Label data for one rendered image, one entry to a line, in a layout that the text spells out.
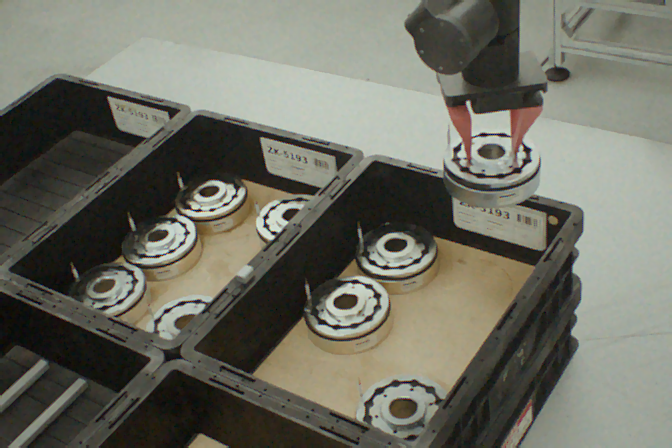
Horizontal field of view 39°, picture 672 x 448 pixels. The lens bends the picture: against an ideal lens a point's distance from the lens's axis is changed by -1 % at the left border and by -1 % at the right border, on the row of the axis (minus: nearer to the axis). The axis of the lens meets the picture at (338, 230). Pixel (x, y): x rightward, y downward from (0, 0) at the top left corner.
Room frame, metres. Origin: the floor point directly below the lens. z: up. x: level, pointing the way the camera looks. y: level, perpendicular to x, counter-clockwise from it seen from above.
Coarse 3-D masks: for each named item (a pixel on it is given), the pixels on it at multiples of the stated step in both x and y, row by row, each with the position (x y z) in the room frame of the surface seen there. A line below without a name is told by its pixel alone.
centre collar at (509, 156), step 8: (480, 144) 0.85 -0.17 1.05; (488, 144) 0.85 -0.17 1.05; (496, 144) 0.85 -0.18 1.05; (504, 144) 0.84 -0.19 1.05; (472, 152) 0.84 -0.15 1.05; (504, 152) 0.84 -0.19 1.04; (512, 152) 0.83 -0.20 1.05; (472, 160) 0.83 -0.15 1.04; (480, 160) 0.82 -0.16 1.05; (488, 160) 0.82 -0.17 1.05; (496, 160) 0.82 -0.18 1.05; (504, 160) 0.81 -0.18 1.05; (512, 160) 0.82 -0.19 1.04; (488, 168) 0.81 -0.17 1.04; (496, 168) 0.81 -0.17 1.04
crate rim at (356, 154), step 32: (256, 128) 1.15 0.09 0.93; (352, 160) 1.03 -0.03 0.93; (96, 192) 1.06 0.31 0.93; (320, 192) 0.97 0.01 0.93; (64, 224) 1.00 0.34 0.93; (288, 224) 0.92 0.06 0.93; (256, 256) 0.87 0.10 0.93; (32, 288) 0.88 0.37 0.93; (224, 288) 0.82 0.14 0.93; (96, 320) 0.81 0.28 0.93; (192, 320) 0.78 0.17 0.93
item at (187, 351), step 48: (336, 192) 0.97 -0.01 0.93; (288, 240) 0.89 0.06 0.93; (576, 240) 0.82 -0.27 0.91; (240, 288) 0.82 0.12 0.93; (528, 288) 0.74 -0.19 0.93; (192, 336) 0.76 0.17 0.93; (240, 384) 0.68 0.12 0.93; (480, 384) 0.64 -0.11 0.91; (384, 432) 0.58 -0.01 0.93; (432, 432) 0.57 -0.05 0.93
